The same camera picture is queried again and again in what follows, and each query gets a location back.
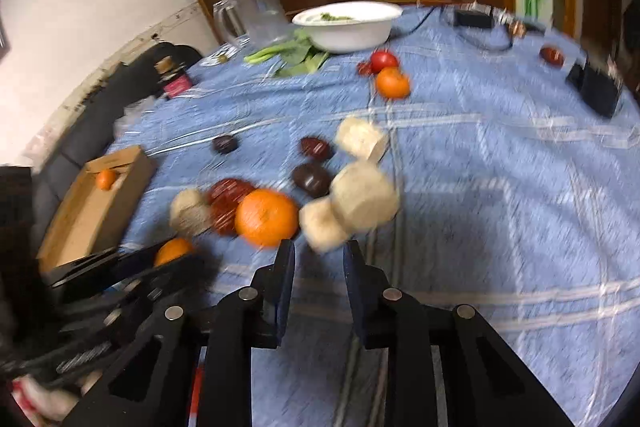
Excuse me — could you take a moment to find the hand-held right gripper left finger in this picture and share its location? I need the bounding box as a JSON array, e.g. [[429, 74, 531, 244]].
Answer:
[[60, 238, 297, 427]]

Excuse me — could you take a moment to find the green leafy vegetable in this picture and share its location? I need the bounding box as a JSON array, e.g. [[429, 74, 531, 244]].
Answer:
[[244, 29, 331, 78]]

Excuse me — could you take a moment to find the clear glass pitcher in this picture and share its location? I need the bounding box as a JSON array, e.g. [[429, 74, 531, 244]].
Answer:
[[213, 0, 287, 49]]

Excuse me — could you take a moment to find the red tomato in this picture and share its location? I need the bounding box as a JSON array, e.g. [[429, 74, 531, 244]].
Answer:
[[370, 50, 400, 72]]

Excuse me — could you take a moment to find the large beige cylindrical chunk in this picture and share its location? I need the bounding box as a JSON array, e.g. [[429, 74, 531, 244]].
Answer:
[[330, 161, 401, 235]]

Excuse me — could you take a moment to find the black charger with cable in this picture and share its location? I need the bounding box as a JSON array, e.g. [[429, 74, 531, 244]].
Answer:
[[391, 4, 546, 54]]

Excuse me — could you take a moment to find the brown cardboard tray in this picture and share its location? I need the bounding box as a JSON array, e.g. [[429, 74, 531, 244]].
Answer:
[[37, 145, 159, 276]]

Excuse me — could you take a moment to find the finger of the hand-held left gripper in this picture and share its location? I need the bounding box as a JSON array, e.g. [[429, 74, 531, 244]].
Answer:
[[46, 243, 167, 289], [106, 253, 207, 309]]

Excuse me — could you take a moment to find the white bowl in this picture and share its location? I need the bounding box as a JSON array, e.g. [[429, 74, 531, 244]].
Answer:
[[292, 1, 404, 54]]

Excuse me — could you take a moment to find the large orange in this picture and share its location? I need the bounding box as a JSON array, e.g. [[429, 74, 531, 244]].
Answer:
[[234, 189, 300, 249]]

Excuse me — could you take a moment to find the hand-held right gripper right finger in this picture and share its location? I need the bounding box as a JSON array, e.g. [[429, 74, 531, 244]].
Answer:
[[342, 239, 576, 427]]

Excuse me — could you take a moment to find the dark red ribbed fruit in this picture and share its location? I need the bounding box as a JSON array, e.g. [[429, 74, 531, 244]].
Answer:
[[206, 178, 257, 236]]

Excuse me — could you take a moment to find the bottle with pink label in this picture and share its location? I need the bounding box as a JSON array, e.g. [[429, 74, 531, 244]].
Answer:
[[154, 56, 193, 100]]

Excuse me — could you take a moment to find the black power adapter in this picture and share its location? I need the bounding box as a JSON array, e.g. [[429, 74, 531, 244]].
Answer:
[[454, 8, 493, 28]]

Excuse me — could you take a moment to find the black sofa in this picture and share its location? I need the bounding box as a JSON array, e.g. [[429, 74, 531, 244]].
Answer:
[[30, 43, 203, 238]]

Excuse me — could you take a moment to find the black box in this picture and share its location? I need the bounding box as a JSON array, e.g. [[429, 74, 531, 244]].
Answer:
[[566, 59, 624, 119]]

